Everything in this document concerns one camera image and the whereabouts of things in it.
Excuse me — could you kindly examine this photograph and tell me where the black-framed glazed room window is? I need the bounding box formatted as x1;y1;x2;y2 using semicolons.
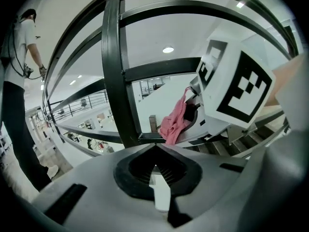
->
140;77;167;99

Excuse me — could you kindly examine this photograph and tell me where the person's right forearm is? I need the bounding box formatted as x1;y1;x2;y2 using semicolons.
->
265;54;305;108

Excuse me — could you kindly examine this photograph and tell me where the dark wooden railing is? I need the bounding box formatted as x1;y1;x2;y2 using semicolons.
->
42;0;302;159

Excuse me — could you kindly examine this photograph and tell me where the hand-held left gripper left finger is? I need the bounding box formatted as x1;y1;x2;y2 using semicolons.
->
31;143;169;232

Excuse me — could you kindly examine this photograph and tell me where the pink cloth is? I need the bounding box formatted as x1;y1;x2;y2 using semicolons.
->
158;86;194;145

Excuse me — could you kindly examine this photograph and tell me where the black mezzanine guardrail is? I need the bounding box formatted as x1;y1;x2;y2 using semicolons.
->
47;90;109;123

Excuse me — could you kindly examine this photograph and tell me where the stair balustrade with wooden rails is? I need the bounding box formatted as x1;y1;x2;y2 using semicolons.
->
148;114;159;134

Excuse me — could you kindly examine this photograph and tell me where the dark wooden staircase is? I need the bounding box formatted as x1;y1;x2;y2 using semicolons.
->
188;119;290;158

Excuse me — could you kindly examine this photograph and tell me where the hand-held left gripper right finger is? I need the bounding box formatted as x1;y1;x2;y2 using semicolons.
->
156;143;252;232

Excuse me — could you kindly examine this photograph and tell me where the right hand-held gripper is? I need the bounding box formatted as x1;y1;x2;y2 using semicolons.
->
178;39;276;143

